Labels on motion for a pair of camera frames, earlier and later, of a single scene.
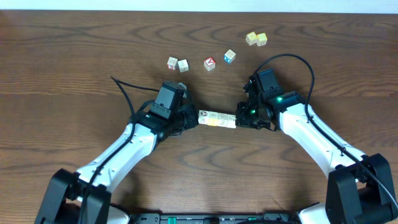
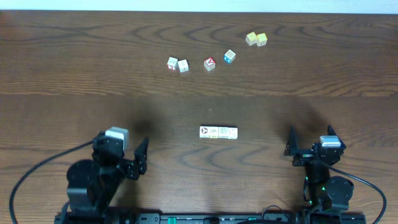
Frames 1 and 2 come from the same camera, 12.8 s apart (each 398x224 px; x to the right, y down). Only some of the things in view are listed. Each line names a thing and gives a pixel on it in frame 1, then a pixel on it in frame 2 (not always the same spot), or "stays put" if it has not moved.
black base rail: [200, 218] stays put
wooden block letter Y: [222, 119] -> [223, 132]
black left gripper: [193, 117] -> [129, 168]
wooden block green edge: [213, 118] -> [213, 132]
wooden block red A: [209, 63] stays put
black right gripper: [242, 120] -> [304, 155]
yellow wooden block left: [251, 38] stays put
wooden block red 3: [171, 63] stays put
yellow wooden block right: [261, 39] stays put
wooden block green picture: [231, 121] -> [232, 133]
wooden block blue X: [229, 56] stays put
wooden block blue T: [183, 65] stays put
